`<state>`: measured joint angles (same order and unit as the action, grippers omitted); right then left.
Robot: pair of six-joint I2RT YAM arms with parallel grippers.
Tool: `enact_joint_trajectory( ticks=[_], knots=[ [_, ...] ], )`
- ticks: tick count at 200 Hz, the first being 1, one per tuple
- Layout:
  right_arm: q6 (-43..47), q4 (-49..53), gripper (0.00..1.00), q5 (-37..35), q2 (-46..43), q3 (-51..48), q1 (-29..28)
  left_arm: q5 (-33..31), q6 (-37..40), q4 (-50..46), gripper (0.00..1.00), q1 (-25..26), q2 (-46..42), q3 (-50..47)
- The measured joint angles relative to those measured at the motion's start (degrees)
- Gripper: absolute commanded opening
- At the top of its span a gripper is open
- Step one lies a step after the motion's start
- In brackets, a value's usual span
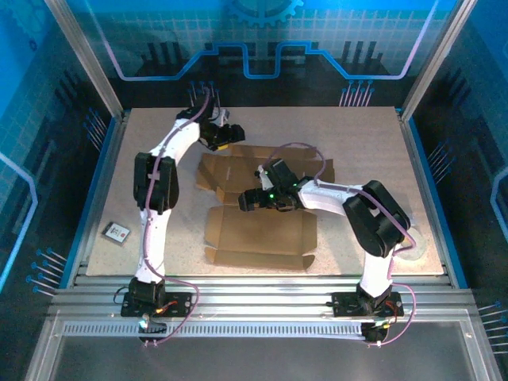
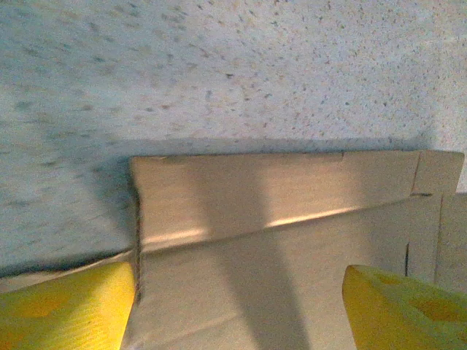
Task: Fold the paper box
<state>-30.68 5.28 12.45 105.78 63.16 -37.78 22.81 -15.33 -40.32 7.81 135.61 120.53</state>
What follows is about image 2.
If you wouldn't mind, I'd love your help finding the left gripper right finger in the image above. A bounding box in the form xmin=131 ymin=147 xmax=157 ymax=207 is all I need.
xmin=344 ymin=265 xmax=467 ymax=350

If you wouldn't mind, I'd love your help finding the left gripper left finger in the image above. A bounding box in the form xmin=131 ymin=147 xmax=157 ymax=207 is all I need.
xmin=0 ymin=261 xmax=137 ymax=350

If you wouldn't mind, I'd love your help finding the brown cardboard paper box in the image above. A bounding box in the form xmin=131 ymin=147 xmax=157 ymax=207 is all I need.
xmin=0 ymin=149 xmax=467 ymax=350

